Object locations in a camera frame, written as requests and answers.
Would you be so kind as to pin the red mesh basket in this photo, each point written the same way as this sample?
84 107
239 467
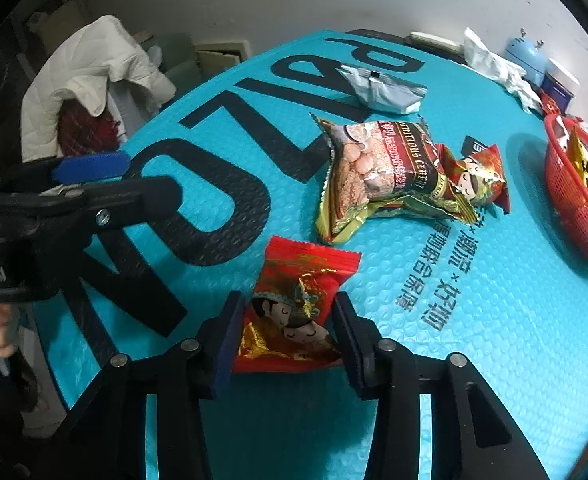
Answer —
574 210

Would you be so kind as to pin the red plaid cushion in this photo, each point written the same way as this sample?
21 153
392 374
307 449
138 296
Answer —
83 130

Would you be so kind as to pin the large gold snack packet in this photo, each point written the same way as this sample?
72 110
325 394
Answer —
374 170

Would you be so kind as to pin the white quilted jacket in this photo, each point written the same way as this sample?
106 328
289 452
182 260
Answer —
98 50

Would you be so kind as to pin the round light blue device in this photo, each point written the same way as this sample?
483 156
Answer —
524 57

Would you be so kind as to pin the red cartoon snack packet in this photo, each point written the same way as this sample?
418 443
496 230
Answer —
294 285
476 180

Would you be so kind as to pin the teal bubble mat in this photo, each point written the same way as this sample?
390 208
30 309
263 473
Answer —
474 310

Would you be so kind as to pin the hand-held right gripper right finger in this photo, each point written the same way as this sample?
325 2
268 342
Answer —
346 340

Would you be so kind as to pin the white-lidded blue jar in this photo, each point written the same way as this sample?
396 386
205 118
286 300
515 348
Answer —
561 85

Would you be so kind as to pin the silver foil packet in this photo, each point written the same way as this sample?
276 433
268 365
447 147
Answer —
384 90

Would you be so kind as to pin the crumpled white tissue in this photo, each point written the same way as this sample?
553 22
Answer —
484 55

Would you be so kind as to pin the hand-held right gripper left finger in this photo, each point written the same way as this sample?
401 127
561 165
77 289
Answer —
226 350

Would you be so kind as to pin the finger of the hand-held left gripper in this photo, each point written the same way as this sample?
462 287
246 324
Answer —
138 200
91 167

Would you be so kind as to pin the yellow snack packet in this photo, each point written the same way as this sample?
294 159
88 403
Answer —
584 160

